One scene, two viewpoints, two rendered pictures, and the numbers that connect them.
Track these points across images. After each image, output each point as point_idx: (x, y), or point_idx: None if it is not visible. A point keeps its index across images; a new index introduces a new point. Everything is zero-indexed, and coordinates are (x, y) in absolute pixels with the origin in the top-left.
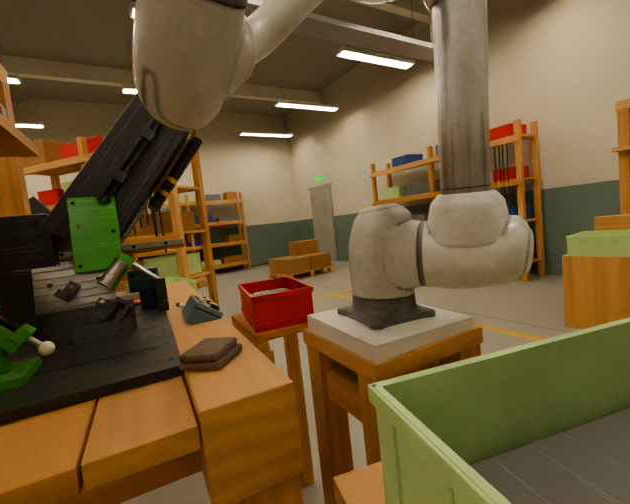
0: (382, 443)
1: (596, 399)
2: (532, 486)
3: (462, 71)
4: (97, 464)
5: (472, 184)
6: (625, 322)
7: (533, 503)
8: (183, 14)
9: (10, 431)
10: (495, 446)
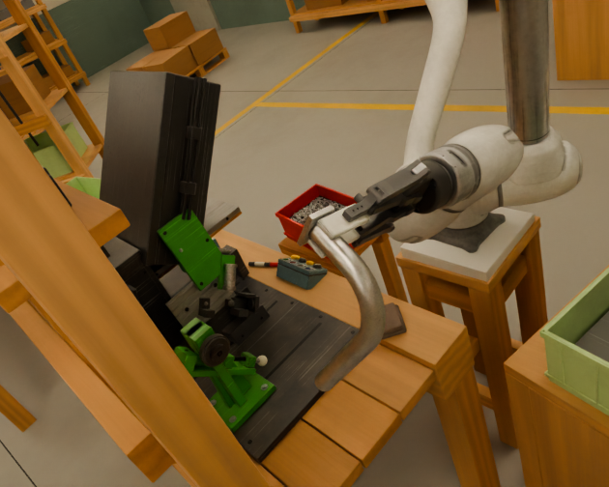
0: (548, 351)
1: None
2: (608, 341)
3: (532, 57)
4: (405, 408)
5: (538, 136)
6: None
7: None
8: (452, 218)
9: (320, 414)
10: (587, 326)
